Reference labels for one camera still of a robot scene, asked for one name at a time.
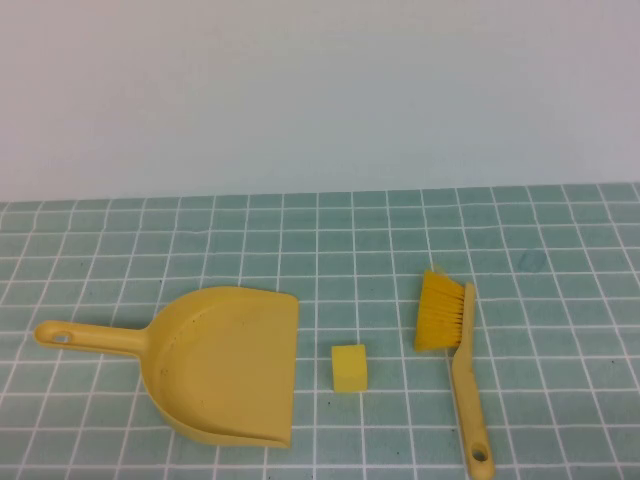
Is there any small yellow foam cube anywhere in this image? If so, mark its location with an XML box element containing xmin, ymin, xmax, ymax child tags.
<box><xmin>331</xmin><ymin>343</ymin><xmax>368</xmax><ymax>395</ymax></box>

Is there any yellow plastic dustpan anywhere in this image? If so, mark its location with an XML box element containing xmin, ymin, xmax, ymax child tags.
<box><xmin>33</xmin><ymin>286</ymin><xmax>300</xmax><ymax>450</ymax></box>

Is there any yellow hand brush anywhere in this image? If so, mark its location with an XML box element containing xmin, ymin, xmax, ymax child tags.
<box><xmin>413</xmin><ymin>263</ymin><xmax>495</xmax><ymax>479</ymax></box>

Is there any teal grid-pattern tablecloth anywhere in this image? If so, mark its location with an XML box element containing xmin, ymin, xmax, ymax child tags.
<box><xmin>0</xmin><ymin>182</ymin><xmax>640</xmax><ymax>480</ymax></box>

